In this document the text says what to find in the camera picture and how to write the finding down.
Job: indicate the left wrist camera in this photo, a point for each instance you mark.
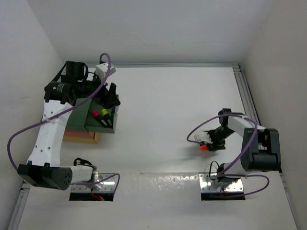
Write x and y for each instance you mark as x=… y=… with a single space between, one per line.
x=102 y=69

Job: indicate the metal base plate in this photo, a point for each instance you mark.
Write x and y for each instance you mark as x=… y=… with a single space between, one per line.
x=210 y=186
x=107 y=186

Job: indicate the coral drawer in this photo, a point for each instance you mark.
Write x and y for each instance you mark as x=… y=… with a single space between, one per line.
x=79 y=134

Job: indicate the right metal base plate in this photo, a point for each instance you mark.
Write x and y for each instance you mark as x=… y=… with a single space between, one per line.
x=210 y=186

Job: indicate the green top drawer box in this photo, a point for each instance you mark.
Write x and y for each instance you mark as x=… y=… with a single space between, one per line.
x=92 y=117

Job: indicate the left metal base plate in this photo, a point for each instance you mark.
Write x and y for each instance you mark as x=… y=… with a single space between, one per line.
x=107 y=186

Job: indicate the orange highlighter marker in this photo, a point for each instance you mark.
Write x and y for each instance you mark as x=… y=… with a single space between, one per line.
x=203 y=148

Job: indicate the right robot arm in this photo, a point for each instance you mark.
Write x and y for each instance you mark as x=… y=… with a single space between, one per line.
x=260 y=150

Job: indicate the pink highlighter marker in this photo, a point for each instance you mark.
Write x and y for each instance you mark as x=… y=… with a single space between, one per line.
x=96 y=115

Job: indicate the yellow highlighter marker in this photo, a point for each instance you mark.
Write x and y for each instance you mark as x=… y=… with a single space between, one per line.
x=106 y=117

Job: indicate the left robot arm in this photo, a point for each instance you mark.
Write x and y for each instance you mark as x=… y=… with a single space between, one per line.
x=69 y=89

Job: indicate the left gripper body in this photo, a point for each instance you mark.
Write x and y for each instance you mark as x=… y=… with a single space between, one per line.
x=100 y=98

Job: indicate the purple highlighter marker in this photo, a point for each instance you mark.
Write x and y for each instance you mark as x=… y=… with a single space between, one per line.
x=113 y=114

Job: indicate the yellow bottom drawer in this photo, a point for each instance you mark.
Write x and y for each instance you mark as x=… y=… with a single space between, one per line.
x=95 y=140

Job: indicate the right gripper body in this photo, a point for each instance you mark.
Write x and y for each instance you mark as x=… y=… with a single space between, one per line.
x=217 y=137

